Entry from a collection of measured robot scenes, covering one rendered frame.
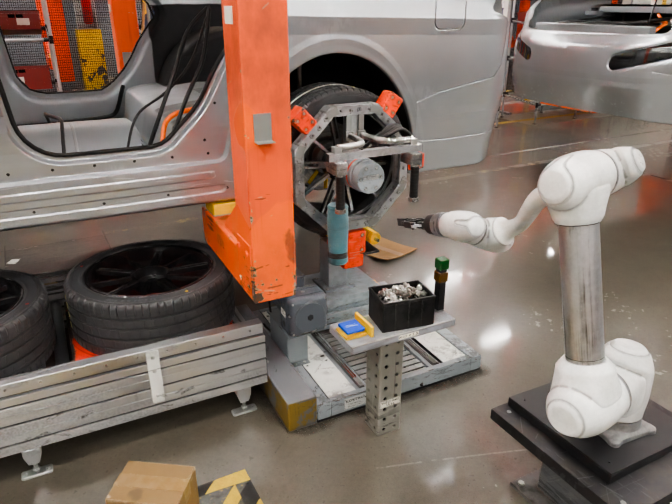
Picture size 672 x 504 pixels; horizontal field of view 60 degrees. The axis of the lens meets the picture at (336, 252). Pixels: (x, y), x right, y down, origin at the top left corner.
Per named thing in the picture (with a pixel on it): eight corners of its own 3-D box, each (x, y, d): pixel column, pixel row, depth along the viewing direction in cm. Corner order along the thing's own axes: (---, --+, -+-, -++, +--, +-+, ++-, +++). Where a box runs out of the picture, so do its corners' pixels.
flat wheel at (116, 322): (185, 271, 291) (180, 227, 282) (266, 319, 247) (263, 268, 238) (48, 316, 249) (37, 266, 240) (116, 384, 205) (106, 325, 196)
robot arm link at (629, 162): (583, 157, 169) (557, 163, 161) (643, 133, 155) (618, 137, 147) (598, 200, 169) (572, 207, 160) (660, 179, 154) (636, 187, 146)
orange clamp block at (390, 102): (383, 115, 254) (394, 97, 253) (393, 118, 247) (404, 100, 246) (372, 107, 250) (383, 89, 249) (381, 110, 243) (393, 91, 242)
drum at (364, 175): (360, 180, 259) (361, 148, 253) (385, 193, 241) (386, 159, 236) (332, 184, 253) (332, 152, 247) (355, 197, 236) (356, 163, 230)
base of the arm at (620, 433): (666, 429, 175) (671, 414, 173) (614, 449, 167) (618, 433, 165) (616, 396, 191) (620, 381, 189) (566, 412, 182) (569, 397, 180)
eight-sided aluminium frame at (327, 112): (397, 216, 275) (403, 98, 254) (405, 220, 270) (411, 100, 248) (291, 235, 252) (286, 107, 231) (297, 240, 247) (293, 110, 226)
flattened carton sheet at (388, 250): (356, 229, 420) (356, 225, 419) (416, 250, 384) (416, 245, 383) (326, 240, 401) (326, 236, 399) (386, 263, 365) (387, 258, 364)
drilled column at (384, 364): (386, 413, 232) (390, 321, 216) (399, 428, 224) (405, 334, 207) (364, 420, 228) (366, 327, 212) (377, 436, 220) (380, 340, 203)
